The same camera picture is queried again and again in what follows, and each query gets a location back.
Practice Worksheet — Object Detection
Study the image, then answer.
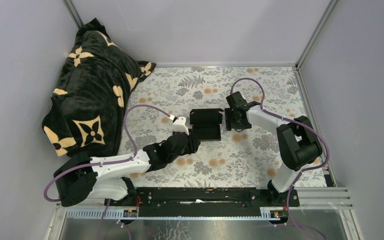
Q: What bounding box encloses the black paper box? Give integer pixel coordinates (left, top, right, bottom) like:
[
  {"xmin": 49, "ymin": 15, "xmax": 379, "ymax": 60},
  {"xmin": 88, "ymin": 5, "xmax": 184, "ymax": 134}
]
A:
[{"xmin": 189, "ymin": 108, "xmax": 223, "ymax": 142}]

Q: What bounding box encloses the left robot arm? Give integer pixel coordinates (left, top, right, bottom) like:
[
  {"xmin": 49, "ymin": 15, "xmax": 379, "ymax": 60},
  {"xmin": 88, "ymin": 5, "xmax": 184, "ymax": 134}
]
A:
[{"xmin": 50, "ymin": 132, "xmax": 201, "ymax": 207}]

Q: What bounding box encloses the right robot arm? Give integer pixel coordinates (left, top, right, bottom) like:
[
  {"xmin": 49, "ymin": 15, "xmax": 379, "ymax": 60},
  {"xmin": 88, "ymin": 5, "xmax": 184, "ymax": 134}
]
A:
[{"xmin": 224, "ymin": 91, "xmax": 323, "ymax": 206}]

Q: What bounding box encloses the floral tablecloth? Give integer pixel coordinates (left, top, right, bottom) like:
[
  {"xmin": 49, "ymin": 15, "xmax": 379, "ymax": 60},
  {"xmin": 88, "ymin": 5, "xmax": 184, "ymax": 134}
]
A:
[{"xmin": 119, "ymin": 66, "xmax": 305, "ymax": 188}]

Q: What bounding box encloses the black floral blanket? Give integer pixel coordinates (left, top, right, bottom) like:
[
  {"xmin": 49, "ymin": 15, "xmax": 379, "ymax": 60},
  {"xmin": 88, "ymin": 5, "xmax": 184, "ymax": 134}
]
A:
[{"xmin": 41, "ymin": 18, "xmax": 156, "ymax": 157}]

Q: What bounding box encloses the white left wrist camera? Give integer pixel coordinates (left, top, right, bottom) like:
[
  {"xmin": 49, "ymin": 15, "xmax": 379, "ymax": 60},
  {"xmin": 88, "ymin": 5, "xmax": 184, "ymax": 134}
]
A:
[{"xmin": 169, "ymin": 114, "xmax": 187, "ymax": 128}]

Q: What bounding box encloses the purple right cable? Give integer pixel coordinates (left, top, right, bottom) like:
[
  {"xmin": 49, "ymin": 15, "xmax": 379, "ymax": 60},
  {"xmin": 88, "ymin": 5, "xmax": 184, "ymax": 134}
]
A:
[{"xmin": 230, "ymin": 77, "xmax": 331, "ymax": 240}]

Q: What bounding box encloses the purple cable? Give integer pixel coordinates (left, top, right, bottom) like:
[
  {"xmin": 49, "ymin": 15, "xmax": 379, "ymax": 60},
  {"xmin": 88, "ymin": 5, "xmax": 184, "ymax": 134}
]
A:
[
  {"xmin": 230, "ymin": 77, "xmax": 331, "ymax": 240},
  {"xmin": 43, "ymin": 104, "xmax": 180, "ymax": 203}
]

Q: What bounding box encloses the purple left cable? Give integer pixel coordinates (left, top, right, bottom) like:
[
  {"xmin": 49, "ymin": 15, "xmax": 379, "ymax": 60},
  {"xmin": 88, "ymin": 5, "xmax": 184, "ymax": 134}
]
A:
[{"xmin": 43, "ymin": 104, "xmax": 180, "ymax": 203}]

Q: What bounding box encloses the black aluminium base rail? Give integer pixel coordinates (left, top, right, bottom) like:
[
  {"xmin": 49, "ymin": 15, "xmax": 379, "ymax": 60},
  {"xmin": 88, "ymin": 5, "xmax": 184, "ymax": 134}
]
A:
[{"xmin": 58, "ymin": 186, "xmax": 353, "ymax": 220}]

